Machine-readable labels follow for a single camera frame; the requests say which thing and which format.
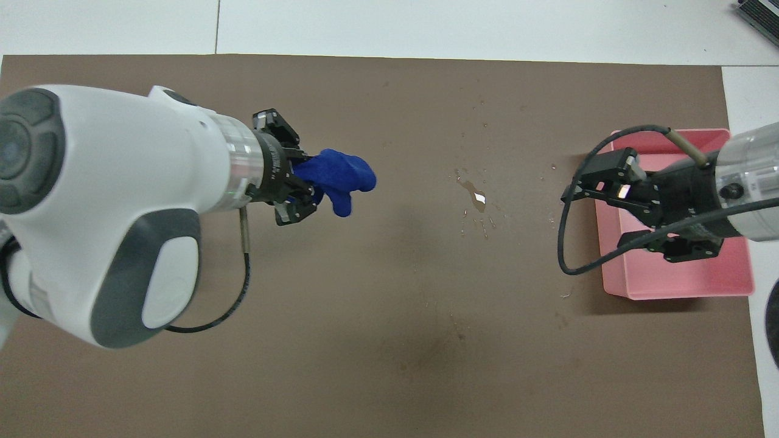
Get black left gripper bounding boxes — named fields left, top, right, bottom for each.
left=248, top=108, right=319, bottom=228

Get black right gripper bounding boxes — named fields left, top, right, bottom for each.
left=561, top=147, right=732, bottom=264

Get blue towel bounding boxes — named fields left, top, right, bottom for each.
left=296, top=148, right=377, bottom=218

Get spilled water puddle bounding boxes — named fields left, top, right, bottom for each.
left=453, top=167, right=506, bottom=240

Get pink plastic bin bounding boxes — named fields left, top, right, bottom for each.
left=593, top=128, right=756, bottom=301

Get brown table mat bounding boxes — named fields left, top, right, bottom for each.
left=0, top=54, right=767, bottom=438

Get grey striped device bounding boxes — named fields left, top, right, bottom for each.
left=733, top=0, right=779, bottom=41

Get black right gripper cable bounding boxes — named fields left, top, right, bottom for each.
left=557, top=124, right=779, bottom=277

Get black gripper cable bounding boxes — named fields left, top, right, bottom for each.
left=557, top=124, right=779, bottom=277
left=163, top=206, right=252, bottom=334

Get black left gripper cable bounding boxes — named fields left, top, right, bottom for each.
left=163, top=206, right=252, bottom=334

